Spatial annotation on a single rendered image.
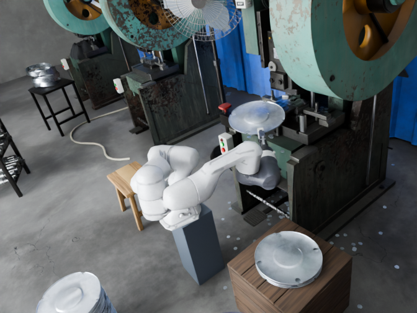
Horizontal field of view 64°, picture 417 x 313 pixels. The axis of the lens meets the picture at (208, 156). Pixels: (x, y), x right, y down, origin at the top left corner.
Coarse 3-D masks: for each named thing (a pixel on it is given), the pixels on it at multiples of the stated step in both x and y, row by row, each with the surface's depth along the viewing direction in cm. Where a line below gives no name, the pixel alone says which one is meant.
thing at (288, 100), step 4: (292, 96) 190; (280, 100) 188; (284, 100) 187; (288, 100) 186; (292, 100) 187; (296, 100) 185; (300, 100) 184; (292, 104) 181; (296, 104) 180; (300, 104) 179; (304, 104) 180; (308, 104) 182; (296, 108) 179; (300, 108) 179; (304, 108) 181; (292, 112) 183; (296, 112) 180; (300, 112) 181
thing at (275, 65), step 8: (272, 40) 166; (272, 48) 168; (272, 56) 171; (272, 64) 172; (280, 64) 169; (272, 72) 172; (280, 72) 170; (272, 80) 173; (280, 80) 169; (288, 80) 170; (280, 88) 172; (288, 88) 172
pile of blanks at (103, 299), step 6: (102, 288) 159; (102, 294) 155; (96, 300) 150; (102, 300) 153; (108, 300) 160; (96, 306) 148; (102, 306) 153; (108, 306) 158; (90, 312) 145; (96, 312) 148; (102, 312) 152; (108, 312) 157; (114, 312) 166
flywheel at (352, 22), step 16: (352, 0) 124; (368, 0) 121; (384, 0) 117; (400, 0) 118; (352, 16) 127; (368, 16) 133; (384, 16) 139; (400, 16) 144; (352, 32) 131; (368, 32) 140; (384, 32) 143; (400, 32) 144; (352, 48) 134; (368, 48) 141; (384, 48) 145
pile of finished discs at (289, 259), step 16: (272, 240) 156; (288, 240) 155; (304, 240) 153; (256, 256) 150; (272, 256) 148; (288, 256) 146; (304, 256) 146; (320, 256) 144; (272, 272) 142; (288, 272) 140; (304, 272) 139
